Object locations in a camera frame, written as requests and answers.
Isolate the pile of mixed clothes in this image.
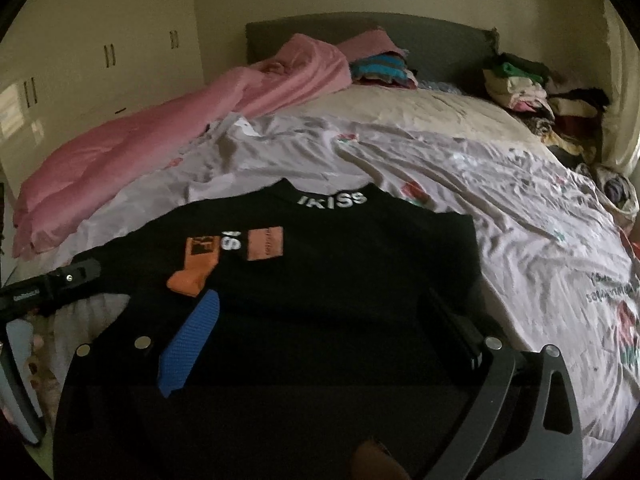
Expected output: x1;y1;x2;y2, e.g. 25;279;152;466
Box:
482;52;612;161

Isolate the printed grey bedsheet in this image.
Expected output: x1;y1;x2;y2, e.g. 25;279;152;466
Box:
30;110;640;466

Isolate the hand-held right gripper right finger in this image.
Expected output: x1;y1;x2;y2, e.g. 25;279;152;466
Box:
422;287;588;480

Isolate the cream wardrobe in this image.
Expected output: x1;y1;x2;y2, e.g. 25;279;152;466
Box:
0;0;206;196

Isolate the striped folded clothes pile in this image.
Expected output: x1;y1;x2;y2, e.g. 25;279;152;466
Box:
349;50;418;90

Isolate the grey headboard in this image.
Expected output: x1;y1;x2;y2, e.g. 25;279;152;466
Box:
245;11;501;86

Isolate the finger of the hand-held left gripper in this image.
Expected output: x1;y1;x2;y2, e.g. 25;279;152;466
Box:
47;256;103;306

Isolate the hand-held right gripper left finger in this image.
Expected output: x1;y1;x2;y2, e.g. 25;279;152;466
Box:
52;289;222;480

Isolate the cream curtain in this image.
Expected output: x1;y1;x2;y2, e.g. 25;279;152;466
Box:
597;0;640;176

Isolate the dark bundled cloth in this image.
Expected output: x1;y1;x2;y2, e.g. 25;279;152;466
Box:
592;162;638;221

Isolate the pink blanket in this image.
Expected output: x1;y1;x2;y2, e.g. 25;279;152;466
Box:
11;30;406;261

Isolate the black printed shirt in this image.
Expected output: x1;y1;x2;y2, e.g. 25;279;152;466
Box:
70;177;493;411

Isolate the beige mattress sheet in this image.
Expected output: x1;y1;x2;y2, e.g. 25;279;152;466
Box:
280;82;556;161

